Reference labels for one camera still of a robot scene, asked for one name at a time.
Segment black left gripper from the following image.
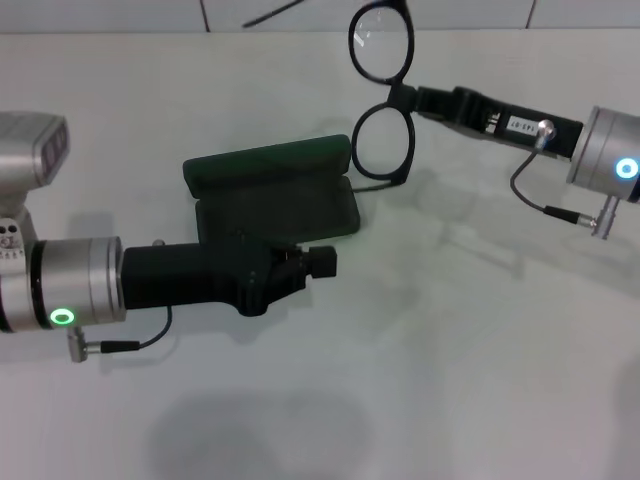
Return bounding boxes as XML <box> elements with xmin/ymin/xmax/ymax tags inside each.
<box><xmin>121</xmin><ymin>227</ymin><xmax>340</xmax><ymax>319</ymax></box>

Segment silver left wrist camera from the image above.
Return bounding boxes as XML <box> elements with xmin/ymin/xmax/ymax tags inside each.
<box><xmin>0</xmin><ymin>111</ymin><xmax>69</xmax><ymax>247</ymax></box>

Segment black glasses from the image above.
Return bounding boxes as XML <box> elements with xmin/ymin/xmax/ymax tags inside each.
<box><xmin>241</xmin><ymin>0</ymin><xmax>417</xmax><ymax>194</ymax></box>

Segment left gripper cable with connector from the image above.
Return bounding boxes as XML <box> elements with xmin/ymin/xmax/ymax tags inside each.
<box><xmin>66</xmin><ymin>304</ymin><xmax>174</xmax><ymax>364</ymax></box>

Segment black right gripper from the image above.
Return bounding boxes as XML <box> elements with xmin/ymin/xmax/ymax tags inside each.
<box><xmin>398</xmin><ymin>84</ymin><xmax>584</xmax><ymax>162</ymax></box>

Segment green glasses case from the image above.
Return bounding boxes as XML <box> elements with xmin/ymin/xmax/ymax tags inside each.
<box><xmin>182</xmin><ymin>133</ymin><xmax>362</xmax><ymax>252</ymax></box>

